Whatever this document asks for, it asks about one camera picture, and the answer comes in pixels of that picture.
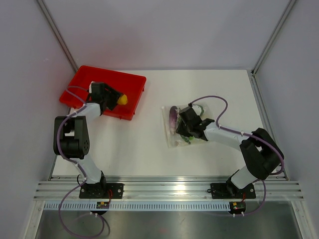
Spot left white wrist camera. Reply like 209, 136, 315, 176
89, 81, 96, 92

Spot red plastic tray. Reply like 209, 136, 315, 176
59, 65, 147, 120

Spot right aluminium corner post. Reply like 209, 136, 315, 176
251, 0, 298, 77

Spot aluminium mounting rail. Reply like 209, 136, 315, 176
33, 176, 304, 201

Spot clear zip top bag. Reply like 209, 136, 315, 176
161, 101, 215, 149

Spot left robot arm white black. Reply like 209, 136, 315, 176
53, 83, 128, 200

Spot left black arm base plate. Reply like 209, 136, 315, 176
79, 183, 124, 199

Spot purple fake eggplant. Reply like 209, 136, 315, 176
169, 106, 177, 129

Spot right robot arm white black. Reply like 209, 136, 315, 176
176, 105, 284, 199

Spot left aluminium corner post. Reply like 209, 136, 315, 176
35, 0, 79, 73

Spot aluminium corner post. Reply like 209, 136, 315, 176
35, 0, 79, 73
251, 0, 298, 77

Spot yellow fake lemon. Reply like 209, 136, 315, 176
117, 94, 128, 105

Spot dark green fake cucumber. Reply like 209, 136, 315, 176
179, 135, 193, 144

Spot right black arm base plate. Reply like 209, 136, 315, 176
206, 183, 256, 199

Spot dark green fake pepper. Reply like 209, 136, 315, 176
193, 105, 205, 117

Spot white slotted cable duct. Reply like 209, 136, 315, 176
44, 201, 230, 212

